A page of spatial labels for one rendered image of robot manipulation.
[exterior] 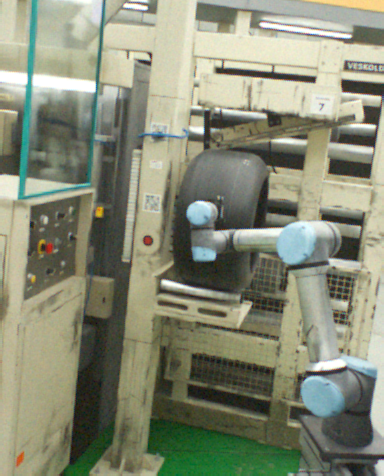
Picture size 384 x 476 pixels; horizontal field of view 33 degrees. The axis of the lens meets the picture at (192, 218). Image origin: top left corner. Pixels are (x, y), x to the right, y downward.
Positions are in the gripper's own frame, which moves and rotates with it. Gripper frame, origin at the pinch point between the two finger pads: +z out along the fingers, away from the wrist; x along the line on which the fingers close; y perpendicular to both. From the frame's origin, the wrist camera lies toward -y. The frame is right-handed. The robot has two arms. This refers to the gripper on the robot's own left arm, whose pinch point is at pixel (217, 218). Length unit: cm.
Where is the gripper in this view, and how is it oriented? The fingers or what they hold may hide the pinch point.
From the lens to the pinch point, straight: 241.2
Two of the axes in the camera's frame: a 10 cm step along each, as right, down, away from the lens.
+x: -9.6, -1.5, 2.2
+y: 1.4, -9.9, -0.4
